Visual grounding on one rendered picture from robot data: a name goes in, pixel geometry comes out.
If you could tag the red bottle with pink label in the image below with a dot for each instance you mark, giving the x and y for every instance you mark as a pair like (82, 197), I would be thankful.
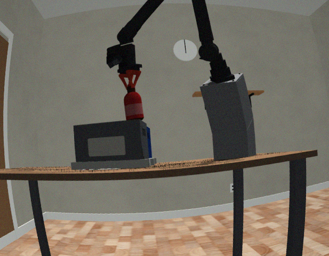
(133, 104)

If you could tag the dark grey crate with dividers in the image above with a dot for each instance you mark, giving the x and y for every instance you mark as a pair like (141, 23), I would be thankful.
(111, 141)

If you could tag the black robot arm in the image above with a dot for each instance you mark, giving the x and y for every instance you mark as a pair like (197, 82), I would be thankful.
(208, 51)

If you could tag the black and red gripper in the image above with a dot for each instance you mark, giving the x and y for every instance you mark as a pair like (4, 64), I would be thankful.
(128, 71)

